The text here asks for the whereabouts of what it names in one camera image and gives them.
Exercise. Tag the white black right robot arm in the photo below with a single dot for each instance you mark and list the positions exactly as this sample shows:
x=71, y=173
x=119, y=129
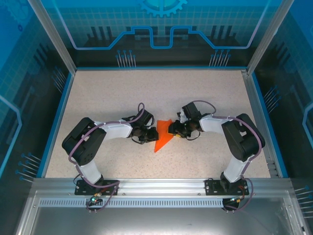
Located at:
x=210, y=123

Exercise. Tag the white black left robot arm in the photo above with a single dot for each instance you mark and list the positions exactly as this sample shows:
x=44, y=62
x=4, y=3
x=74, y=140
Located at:
x=115, y=129

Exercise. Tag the blue table border strip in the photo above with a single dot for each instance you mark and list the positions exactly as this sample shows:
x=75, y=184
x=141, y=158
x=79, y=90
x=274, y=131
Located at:
x=261, y=98
x=65, y=98

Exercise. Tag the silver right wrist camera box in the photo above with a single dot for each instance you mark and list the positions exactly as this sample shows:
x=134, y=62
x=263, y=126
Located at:
x=182, y=117

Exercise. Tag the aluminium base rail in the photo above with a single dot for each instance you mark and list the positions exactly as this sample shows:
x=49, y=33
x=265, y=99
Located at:
x=161, y=184

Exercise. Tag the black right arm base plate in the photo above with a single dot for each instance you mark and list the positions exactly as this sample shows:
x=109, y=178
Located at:
x=211, y=187

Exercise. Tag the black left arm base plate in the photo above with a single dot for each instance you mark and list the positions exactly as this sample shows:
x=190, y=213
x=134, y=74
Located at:
x=110, y=183

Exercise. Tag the aluminium side rail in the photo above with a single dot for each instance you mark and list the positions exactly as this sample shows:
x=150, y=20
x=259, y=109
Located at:
x=253, y=98

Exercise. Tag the aluminium frame post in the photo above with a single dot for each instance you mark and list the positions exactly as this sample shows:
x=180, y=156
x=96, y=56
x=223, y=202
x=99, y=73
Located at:
x=55, y=41
x=268, y=36

